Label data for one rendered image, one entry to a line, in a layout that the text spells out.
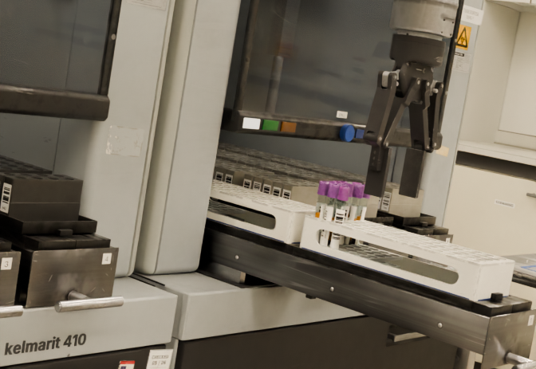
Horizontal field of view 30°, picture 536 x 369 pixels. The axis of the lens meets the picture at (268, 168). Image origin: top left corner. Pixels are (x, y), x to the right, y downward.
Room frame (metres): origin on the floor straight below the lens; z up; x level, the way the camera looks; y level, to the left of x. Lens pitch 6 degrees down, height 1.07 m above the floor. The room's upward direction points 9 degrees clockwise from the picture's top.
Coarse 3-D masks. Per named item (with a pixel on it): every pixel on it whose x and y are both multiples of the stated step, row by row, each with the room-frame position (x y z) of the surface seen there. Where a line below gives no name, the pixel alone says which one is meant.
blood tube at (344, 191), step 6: (342, 186) 1.42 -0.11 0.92; (348, 186) 1.42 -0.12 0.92; (342, 192) 1.42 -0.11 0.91; (348, 192) 1.42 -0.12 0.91; (342, 198) 1.42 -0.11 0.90; (348, 198) 1.42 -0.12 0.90; (342, 204) 1.42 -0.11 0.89; (336, 210) 1.42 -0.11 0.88; (342, 210) 1.42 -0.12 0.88; (336, 216) 1.42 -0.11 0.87; (342, 216) 1.42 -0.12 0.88; (336, 222) 1.42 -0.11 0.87; (342, 222) 1.42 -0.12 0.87; (336, 234) 1.42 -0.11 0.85; (336, 240) 1.42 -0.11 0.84; (330, 246) 1.42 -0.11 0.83; (336, 246) 1.42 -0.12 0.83
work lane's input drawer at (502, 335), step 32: (224, 224) 1.54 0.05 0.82; (224, 256) 1.52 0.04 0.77; (256, 256) 1.48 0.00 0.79; (288, 256) 1.44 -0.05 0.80; (320, 256) 1.42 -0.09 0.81; (320, 288) 1.40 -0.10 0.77; (352, 288) 1.37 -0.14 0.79; (384, 288) 1.33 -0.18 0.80; (416, 288) 1.31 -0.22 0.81; (384, 320) 1.33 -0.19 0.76; (416, 320) 1.29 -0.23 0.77; (448, 320) 1.27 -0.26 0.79; (480, 320) 1.24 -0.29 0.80; (512, 320) 1.28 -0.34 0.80; (480, 352) 1.23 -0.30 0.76; (512, 352) 1.29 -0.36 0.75
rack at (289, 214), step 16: (224, 192) 1.56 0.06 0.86; (240, 192) 1.59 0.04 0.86; (256, 192) 1.64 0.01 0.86; (208, 208) 1.61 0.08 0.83; (224, 208) 1.64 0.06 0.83; (256, 208) 1.51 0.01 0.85; (272, 208) 1.49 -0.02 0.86; (288, 208) 1.50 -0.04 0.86; (304, 208) 1.53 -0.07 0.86; (240, 224) 1.53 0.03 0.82; (256, 224) 1.64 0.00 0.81; (272, 224) 1.62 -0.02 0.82; (288, 224) 1.47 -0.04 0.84; (288, 240) 1.47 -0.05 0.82
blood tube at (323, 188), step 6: (318, 186) 1.45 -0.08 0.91; (324, 186) 1.44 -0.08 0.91; (318, 192) 1.44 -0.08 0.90; (324, 192) 1.44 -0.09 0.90; (318, 198) 1.44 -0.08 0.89; (324, 198) 1.44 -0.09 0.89; (318, 204) 1.44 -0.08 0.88; (324, 204) 1.44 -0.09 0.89; (318, 210) 1.44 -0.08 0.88; (318, 216) 1.44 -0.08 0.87; (318, 234) 1.45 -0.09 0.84; (318, 240) 1.45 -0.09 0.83
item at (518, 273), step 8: (504, 256) 1.67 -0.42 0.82; (512, 256) 1.69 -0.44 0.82; (520, 256) 1.70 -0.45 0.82; (528, 256) 1.72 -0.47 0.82; (520, 264) 1.61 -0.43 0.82; (528, 264) 1.63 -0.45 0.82; (520, 272) 1.54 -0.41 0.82; (528, 272) 1.55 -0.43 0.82; (512, 280) 1.55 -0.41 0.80; (520, 280) 1.54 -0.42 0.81; (528, 280) 1.53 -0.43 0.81; (456, 352) 1.60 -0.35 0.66; (464, 352) 1.59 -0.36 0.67; (472, 352) 1.59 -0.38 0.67; (456, 360) 1.59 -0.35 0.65; (464, 360) 1.59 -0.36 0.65; (472, 360) 1.59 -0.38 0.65; (456, 368) 1.59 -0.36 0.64; (464, 368) 1.58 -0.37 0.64; (472, 368) 1.60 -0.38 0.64
